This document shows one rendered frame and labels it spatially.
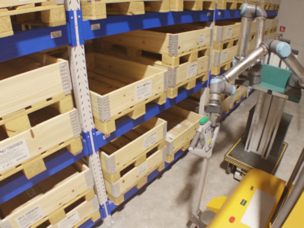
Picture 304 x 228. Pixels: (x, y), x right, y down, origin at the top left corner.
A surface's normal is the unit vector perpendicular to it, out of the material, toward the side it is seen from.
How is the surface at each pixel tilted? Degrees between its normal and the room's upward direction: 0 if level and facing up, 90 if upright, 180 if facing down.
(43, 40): 90
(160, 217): 0
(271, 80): 90
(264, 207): 0
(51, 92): 90
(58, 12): 90
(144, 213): 0
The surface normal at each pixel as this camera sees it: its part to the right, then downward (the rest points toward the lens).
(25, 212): 0.75, 0.33
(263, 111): -0.67, 0.36
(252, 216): 0.00, -0.87
